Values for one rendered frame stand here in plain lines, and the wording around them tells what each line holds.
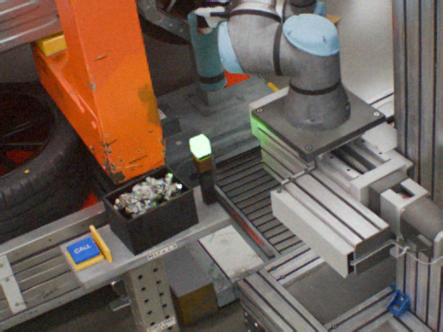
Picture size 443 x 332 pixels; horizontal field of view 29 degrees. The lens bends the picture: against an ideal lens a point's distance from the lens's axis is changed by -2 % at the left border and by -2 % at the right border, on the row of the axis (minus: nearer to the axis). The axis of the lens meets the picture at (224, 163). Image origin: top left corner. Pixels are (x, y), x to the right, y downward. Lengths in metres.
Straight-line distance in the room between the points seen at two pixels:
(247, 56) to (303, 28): 0.14
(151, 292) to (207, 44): 0.78
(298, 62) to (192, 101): 1.34
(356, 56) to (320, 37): 1.95
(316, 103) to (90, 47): 0.58
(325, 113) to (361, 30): 2.08
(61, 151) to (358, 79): 1.49
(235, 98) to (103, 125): 0.97
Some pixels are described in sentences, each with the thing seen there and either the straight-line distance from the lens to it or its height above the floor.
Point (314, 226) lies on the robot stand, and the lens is 1.85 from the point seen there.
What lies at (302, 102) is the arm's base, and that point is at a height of 0.88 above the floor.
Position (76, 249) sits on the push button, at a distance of 2.29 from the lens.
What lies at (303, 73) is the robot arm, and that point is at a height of 0.96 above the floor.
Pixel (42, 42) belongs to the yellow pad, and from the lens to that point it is 2.72.
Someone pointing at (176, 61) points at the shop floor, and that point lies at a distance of 3.91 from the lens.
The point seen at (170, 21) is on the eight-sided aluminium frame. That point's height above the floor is 0.70.
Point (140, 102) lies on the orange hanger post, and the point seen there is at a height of 0.74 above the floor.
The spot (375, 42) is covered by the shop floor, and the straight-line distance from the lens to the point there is 3.90.
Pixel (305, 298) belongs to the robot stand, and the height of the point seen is 0.21.
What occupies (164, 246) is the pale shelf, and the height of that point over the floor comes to 0.45.
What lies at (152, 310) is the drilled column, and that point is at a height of 0.21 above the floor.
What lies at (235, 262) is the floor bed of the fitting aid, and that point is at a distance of 2.73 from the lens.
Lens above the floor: 1.96
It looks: 37 degrees down
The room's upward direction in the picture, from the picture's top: 9 degrees counter-clockwise
